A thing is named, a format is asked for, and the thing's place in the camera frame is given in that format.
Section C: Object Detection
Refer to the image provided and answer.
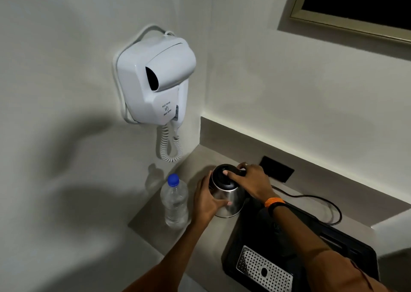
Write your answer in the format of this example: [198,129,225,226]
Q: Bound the black wall socket plate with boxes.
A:
[259,156,295,183]

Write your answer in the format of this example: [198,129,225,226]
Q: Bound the person's left hand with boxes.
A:
[192,170,233,225]

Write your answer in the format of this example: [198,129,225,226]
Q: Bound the person's right hand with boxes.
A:
[223,162,278,204]

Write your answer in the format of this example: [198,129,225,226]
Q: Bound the black power cable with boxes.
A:
[272,185,343,226]

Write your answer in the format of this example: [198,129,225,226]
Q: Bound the person's left forearm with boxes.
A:
[123,217,214,292]

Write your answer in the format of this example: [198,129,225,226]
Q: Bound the person's right forearm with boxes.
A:
[272,203,390,292]

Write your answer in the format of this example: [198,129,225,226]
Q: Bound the clear plastic water bottle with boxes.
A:
[160,174,189,229]

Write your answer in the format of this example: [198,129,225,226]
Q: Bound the white coiled hair dryer cord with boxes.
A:
[159,122,184,163]

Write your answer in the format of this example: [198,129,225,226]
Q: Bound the white wall-mounted hair dryer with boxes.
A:
[113,25,197,132]

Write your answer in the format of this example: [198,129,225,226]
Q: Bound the orange and black wristband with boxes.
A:
[265,197,289,216]

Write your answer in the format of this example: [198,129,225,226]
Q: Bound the perforated metal drip grate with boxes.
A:
[236,246,294,292]

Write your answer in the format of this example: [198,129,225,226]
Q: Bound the black serving tray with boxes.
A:
[222,197,380,292]

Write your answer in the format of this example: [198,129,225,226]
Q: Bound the stainless steel electric kettle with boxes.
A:
[209,164,248,218]

